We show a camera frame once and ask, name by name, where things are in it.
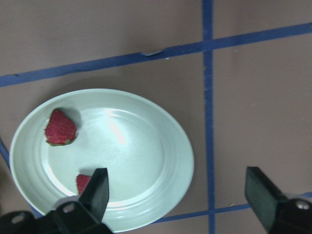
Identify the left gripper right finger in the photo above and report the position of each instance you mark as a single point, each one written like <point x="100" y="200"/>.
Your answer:
<point x="277" y="212"/>

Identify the red strawberry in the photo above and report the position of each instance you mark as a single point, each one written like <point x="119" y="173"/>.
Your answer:
<point x="60" y="130"/>
<point x="81" y="182"/>

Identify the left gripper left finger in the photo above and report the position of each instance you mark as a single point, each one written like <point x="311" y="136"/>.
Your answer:
<point x="81" y="214"/>

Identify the light green plate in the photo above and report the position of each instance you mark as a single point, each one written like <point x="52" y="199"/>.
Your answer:
<point x="148" y="156"/>

